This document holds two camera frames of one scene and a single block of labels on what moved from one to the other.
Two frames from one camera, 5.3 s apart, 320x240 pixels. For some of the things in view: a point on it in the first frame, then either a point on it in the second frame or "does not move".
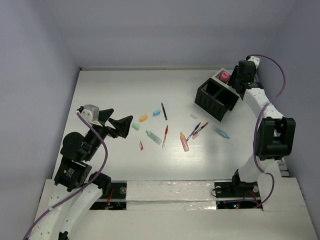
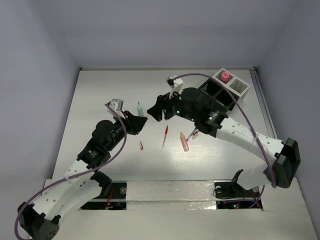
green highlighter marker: [154, 137] -> [140, 110]
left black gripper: [122, 125] -> [128, 121]
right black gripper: [233, 78] -> [156, 110]
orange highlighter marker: [183, 140] does not move
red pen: [165, 135] does not move
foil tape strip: [171, 195] does not move
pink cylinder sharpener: [225, 76] does not move
